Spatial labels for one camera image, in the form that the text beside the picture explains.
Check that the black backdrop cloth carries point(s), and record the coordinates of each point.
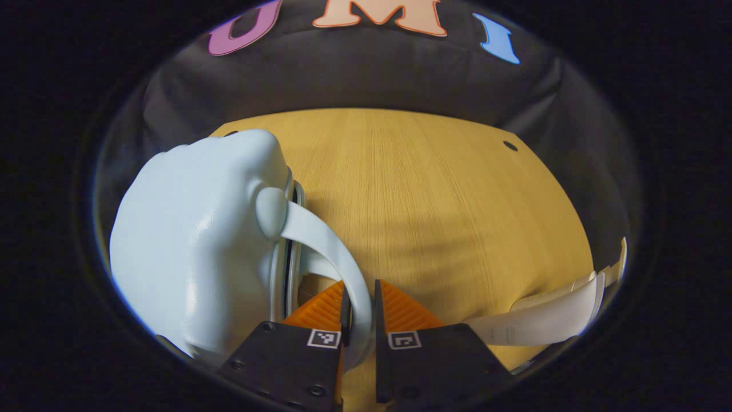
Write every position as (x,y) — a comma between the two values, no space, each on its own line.
(372,74)

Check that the light blue suitcase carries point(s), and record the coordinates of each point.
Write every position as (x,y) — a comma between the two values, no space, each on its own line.
(189,240)

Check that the slim white capped skin care tube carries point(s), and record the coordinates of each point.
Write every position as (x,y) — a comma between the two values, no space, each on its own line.
(615,269)

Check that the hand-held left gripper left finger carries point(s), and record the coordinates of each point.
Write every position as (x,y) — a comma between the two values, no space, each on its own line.
(286,366)

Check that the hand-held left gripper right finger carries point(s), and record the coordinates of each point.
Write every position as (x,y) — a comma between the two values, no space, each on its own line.
(434,366)

